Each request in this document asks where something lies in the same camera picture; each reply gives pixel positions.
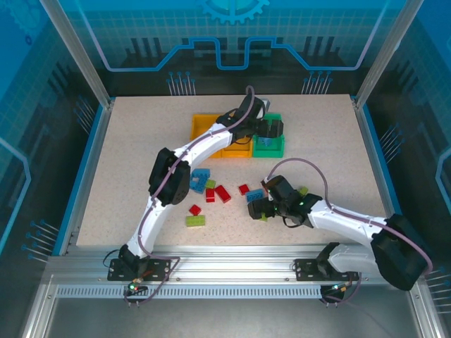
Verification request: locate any small blue lego brick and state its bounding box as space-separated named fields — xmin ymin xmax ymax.
xmin=189 ymin=177 xmax=207 ymax=194

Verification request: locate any green plastic bin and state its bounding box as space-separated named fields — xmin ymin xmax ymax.
xmin=252 ymin=112 xmax=287 ymax=158

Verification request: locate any yellow plastic bin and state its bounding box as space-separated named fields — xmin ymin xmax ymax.
xmin=221 ymin=135 xmax=254 ymax=159
xmin=190 ymin=112 xmax=226 ymax=142

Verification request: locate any long red lego brick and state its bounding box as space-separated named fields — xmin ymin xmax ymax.
xmin=214 ymin=184 xmax=232 ymax=204

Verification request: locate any long lime green lego brick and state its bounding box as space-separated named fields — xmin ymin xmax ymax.
xmin=185 ymin=214 xmax=208 ymax=228

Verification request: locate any small connector board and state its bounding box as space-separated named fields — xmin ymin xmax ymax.
xmin=322 ymin=283 xmax=348 ymax=296
xmin=125 ymin=281 xmax=148 ymax=296

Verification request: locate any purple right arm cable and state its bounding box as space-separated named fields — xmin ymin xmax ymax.
xmin=266 ymin=158 xmax=434 ymax=306

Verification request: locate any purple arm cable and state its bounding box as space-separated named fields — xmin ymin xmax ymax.
xmin=266 ymin=158 xmax=434 ymax=306
xmin=123 ymin=85 xmax=257 ymax=307

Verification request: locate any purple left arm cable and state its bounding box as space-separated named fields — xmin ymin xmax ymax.
xmin=123 ymin=85 xmax=257 ymax=307

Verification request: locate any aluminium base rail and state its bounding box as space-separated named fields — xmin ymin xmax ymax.
xmin=45 ymin=244 xmax=420 ymax=287

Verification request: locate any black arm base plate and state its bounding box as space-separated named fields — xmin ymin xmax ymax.
xmin=108 ymin=258 xmax=180 ymax=282
xmin=294 ymin=258 xmax=360 ymax=282

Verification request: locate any slotted aluminium cable duct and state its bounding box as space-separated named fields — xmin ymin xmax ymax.
xmin=55 ymin=284 xmax=326 ymax=301

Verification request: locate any aluminium side rail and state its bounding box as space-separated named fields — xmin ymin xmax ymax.
xmin=58 ymin=100 xmax=116 ymax=256
xmin=352 ymin=98 xmax=401 ymax=219

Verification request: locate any aluminium frame post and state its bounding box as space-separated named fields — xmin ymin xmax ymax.
xmin=354 ymin=0 xmax=426 ymax=106
xmin=39 ymin=0 xmax=116 ymax=108

